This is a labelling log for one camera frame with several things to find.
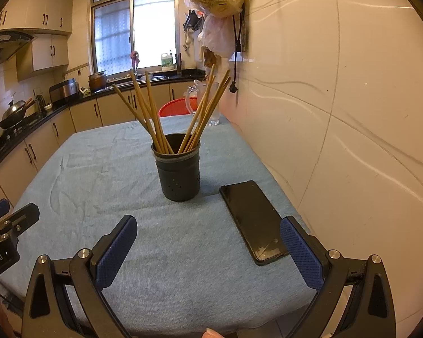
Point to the steel kitchen sink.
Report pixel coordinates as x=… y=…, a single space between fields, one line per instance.
x=151 y=77

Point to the black smartphone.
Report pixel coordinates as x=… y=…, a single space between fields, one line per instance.
x=253 y=218

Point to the beige base cabinets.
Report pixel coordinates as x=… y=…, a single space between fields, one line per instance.
x=84 y=112

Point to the blue table cloth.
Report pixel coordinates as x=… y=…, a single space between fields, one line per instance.
x=109 y=183

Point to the black range hood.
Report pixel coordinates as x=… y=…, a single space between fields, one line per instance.
x=3 y=45

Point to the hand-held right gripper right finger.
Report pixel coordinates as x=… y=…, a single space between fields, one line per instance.
x=299 y=253

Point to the beige wall cabinets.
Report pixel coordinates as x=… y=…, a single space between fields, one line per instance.
x=31 y=3

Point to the black kitchen countertop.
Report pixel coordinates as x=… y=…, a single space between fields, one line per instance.
x=188 y=74

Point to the white hanging plastic bag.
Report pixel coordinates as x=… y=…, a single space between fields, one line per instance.
x=218 y=35

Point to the steel wok with lid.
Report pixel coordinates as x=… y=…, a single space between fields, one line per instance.
x=13 y=111

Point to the green detergent bottle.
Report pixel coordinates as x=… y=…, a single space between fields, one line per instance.
x=167 y=61

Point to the pink cloth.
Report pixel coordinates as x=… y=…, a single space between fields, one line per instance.
x=134 y=58

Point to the steel kettle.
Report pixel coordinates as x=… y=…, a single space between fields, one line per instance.
x=40 y=104

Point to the bunch of wooden chopsticks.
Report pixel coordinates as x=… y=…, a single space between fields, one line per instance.
x=154 y=112

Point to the gas stove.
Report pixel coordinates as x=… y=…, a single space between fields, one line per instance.
x=28 y=119

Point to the brown cooking pot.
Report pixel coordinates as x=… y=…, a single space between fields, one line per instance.
x=97 y=81

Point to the clear glass pitcher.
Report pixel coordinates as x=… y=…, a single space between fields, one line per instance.
x=215 y=116

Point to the silver rice cooker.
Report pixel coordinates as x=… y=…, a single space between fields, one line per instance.
x=64 y=89

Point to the brown hanging bundle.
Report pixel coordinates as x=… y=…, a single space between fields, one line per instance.
x=208 y=58

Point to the black chopstick holder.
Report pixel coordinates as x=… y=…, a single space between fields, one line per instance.
x=178 y=179

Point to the red plastic basin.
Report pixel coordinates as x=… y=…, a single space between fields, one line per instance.
x=172 y=109

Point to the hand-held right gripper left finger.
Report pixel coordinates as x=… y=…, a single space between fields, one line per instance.
x=114 y=257

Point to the kitchen window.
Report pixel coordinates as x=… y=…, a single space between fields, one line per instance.
x=151 y=28

